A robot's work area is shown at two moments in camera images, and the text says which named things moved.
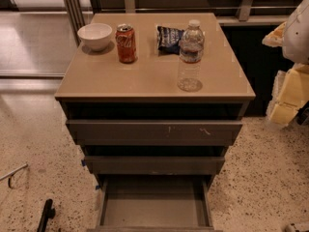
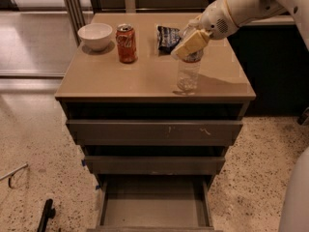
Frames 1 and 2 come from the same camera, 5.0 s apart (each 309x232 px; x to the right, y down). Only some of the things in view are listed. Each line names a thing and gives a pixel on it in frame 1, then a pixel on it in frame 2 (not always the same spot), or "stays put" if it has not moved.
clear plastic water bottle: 191,57 stays put
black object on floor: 48,213 stays put
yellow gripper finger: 291,91 -> 194,43
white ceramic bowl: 97,36 stays put
